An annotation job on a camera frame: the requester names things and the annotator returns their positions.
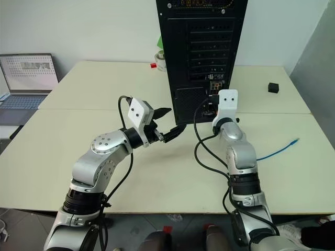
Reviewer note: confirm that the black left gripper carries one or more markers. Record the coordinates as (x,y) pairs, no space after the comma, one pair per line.
(153,134)

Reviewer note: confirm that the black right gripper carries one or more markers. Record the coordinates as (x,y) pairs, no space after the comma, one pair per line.
(212,109)

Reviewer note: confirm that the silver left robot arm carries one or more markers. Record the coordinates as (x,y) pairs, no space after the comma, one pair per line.
(104,146)

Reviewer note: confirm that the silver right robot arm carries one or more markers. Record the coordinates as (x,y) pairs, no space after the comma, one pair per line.
(240,157)

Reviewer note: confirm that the black computer tower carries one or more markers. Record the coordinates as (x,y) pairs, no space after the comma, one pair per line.
(201,52)

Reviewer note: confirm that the small red block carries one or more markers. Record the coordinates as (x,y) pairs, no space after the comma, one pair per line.
(153,66)

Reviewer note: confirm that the white tape roll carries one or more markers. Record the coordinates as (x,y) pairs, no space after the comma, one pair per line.
(160,62)

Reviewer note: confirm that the small black cube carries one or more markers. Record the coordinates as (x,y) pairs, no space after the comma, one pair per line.
(273,88)

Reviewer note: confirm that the grey partition panel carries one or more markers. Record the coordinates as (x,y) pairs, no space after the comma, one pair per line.
(316,73)

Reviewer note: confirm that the grey open laptop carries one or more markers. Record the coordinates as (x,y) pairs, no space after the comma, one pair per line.
(26,78)

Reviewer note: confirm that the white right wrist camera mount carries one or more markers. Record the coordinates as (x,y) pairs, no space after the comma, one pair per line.
(228,104)

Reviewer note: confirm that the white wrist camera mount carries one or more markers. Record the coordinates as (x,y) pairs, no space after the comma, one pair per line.
(228,104)
(137,111)

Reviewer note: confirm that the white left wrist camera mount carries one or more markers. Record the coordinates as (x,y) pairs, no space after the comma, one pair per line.
(137,111)

